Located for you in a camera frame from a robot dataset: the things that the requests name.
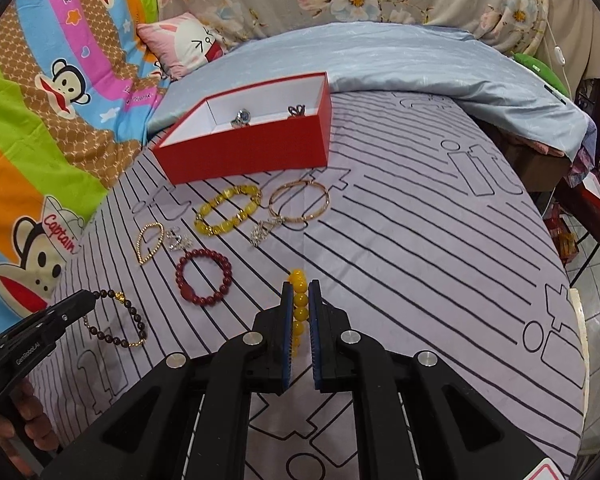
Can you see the colourful cartoon monkey blanket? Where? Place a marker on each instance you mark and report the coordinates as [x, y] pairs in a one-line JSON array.
[[55, 160]]

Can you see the person's left hand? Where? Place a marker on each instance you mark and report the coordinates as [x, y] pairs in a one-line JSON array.
[[37, 425]]

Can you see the gold bangle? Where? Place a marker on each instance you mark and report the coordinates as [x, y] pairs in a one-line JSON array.
[[326, 202]]

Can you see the pink cartoon pillow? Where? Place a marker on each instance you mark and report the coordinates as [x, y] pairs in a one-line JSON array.
[[180, 42]]

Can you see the yellow and red packets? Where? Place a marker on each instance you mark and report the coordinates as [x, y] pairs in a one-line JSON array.
[[562, 235]]

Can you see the red cardboard box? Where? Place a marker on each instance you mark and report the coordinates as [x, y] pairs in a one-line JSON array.
[[250, 152]]

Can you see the brown cardboard box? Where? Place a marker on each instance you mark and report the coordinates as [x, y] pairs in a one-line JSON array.
[[535, 165]]

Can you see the large silver charm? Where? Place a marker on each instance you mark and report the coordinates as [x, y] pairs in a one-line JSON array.
[[261, 232]]

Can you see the light blue duvet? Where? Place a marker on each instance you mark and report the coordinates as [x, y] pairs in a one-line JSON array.
[[405, 60]]

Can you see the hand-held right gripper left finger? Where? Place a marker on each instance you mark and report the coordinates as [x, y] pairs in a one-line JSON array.
[[287, 332]]

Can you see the small silver charm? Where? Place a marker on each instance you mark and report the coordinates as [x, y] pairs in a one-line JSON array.
[[175, 241]]

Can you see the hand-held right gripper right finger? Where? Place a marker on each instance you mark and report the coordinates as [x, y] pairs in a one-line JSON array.
[[314, 332]]

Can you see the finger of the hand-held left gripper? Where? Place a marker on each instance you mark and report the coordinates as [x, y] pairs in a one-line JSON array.
[[75, 305]]

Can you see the lilac striped bed sheet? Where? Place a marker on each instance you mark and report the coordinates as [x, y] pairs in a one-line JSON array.
[[430, 235]]

